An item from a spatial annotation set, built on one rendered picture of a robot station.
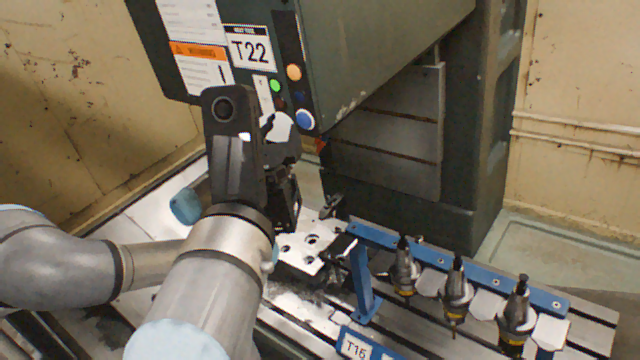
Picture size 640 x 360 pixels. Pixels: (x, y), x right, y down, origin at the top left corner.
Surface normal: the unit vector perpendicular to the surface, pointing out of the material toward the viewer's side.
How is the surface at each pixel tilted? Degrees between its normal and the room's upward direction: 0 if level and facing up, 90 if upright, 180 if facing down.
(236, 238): 33
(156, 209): 24
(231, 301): 53
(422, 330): 0
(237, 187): 62
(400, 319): 0
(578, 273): 0
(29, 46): 90
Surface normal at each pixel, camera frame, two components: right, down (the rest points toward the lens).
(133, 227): 0.17, -0.62
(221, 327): 0.66, -0.55
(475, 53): -0.60, 0.55
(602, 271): -0.17, -0.79
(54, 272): 0.41, -0.16
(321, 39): 0.78, 0.25
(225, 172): -0.19, 0.16
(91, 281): 0.68, 0.06
